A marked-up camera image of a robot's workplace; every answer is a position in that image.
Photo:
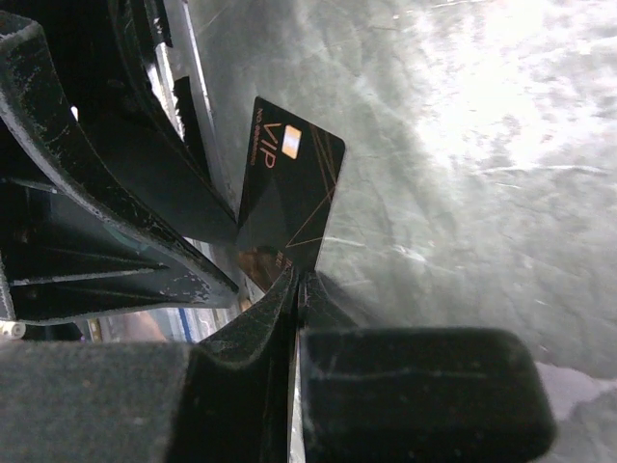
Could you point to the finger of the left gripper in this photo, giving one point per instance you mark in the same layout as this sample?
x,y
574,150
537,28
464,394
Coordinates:
x,y
111,60
75,242

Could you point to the black VIP card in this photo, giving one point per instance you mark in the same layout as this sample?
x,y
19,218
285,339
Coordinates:
x,y
289,186

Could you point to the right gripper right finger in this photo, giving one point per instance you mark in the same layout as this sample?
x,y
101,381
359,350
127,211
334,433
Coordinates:
x,y
415,394

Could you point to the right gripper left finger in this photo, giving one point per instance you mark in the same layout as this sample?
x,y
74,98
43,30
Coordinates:
x,y
227,398

